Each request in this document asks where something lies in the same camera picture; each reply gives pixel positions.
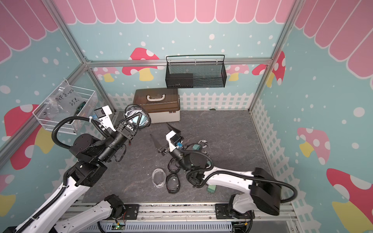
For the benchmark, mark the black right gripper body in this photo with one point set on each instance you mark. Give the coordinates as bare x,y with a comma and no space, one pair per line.
165,150

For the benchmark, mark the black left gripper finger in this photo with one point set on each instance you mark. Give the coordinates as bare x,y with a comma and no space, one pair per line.
129,119
139,120

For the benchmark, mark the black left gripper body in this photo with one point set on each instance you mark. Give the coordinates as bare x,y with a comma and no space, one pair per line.
120,129

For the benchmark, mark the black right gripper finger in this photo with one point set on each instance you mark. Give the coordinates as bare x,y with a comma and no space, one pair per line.
158,146
173,131

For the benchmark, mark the teal charger cube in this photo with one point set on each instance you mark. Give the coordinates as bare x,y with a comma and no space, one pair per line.
197,147

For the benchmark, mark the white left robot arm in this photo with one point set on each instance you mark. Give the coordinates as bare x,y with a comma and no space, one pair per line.
92,155

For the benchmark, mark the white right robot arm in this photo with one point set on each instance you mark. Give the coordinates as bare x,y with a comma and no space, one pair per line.
258,188

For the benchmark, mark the brown lid storage box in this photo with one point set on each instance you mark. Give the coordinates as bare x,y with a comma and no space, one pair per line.
162,104

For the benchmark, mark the green charger cube lower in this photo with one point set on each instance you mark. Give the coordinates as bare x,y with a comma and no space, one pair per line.
211,188

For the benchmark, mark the clear labelled plastic bag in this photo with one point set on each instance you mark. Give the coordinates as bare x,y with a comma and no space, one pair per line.
64,100

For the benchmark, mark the green handled tool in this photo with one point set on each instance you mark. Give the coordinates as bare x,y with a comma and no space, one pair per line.
77,111

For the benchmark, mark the black wire mesh basket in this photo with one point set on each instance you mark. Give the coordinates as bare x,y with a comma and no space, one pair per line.
196,71

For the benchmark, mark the white wire wall basket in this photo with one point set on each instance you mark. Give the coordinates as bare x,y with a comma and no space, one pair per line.
88,95

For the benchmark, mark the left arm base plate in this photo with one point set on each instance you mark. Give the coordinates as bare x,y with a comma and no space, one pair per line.
124,212

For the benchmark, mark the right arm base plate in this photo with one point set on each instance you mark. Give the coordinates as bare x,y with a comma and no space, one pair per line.
224,211

